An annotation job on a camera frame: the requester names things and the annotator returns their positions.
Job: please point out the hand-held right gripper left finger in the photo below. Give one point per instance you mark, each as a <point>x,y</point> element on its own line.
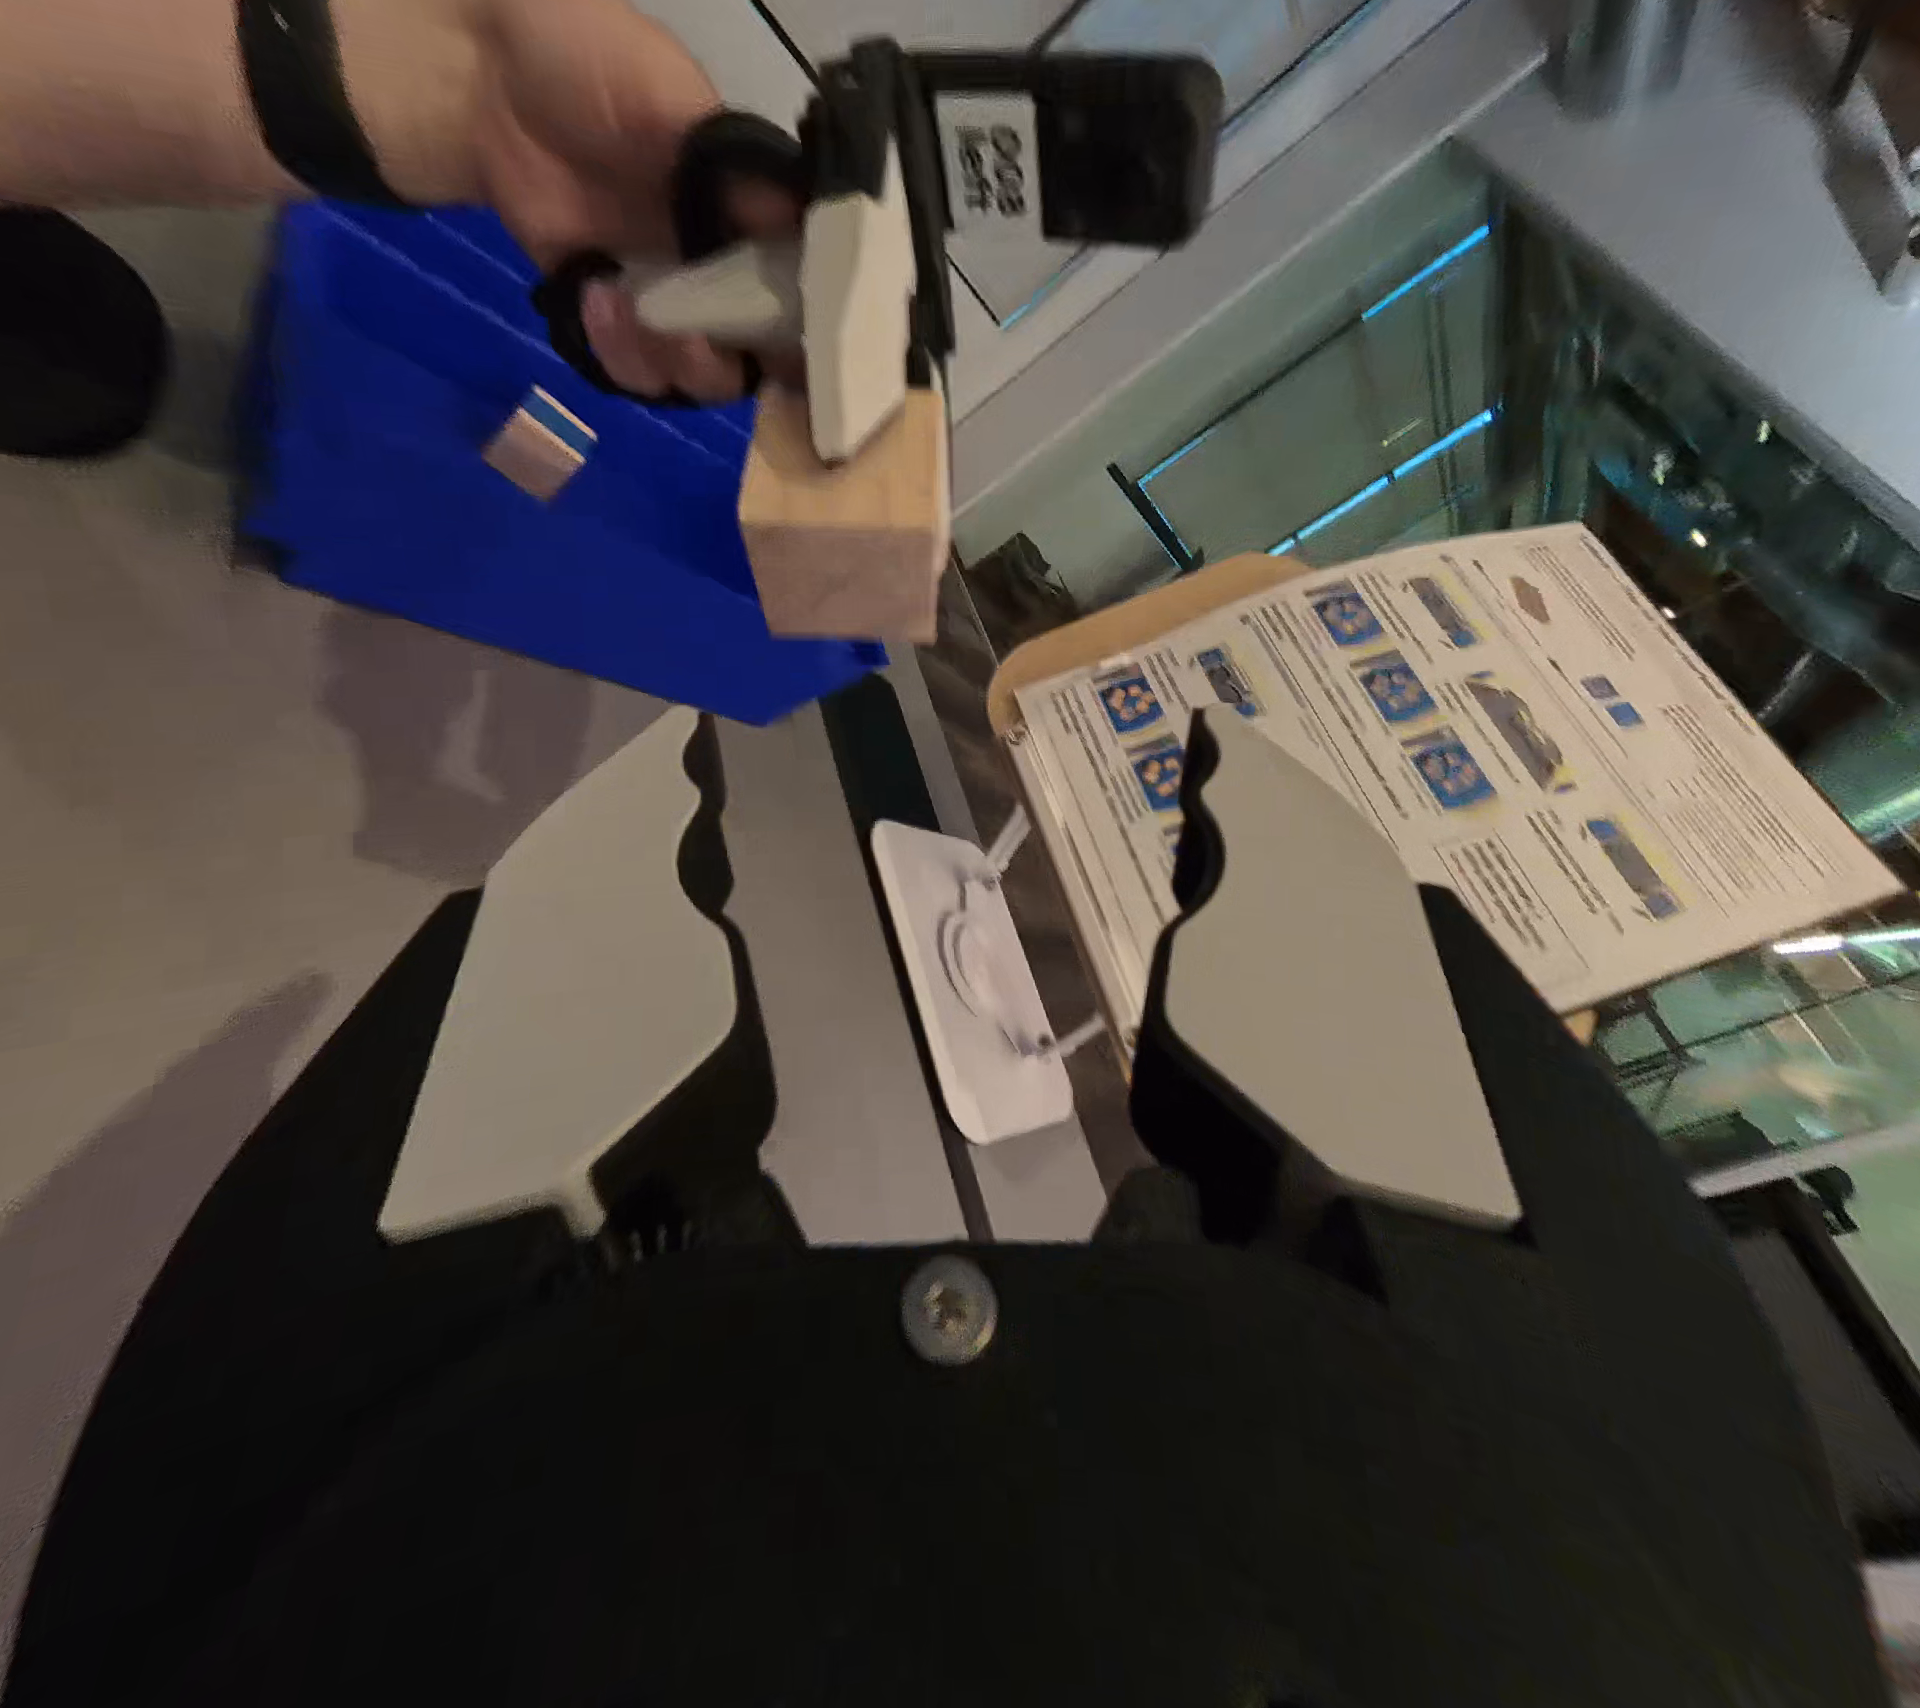
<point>585,1019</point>

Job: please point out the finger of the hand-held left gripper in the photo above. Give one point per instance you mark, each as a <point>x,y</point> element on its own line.
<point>931,351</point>
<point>854,328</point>

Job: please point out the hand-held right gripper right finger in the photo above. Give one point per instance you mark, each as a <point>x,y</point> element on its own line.
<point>1320,1019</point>

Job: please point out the wooden cube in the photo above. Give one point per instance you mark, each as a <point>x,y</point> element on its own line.
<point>532,457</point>
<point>841,552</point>

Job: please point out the blue plastic bin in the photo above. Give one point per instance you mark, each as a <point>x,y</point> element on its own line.
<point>451,568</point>

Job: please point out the person's left forearm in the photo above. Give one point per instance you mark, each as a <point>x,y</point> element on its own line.
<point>104,29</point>

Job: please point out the person's left hand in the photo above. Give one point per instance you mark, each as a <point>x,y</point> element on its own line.
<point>510,88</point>

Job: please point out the printed instruction sheet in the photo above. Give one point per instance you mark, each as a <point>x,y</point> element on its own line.
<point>1574,762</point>

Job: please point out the black wristband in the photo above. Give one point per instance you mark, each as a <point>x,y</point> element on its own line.
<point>292,59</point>

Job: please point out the black pad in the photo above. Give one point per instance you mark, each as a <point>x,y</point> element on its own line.
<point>68,337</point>

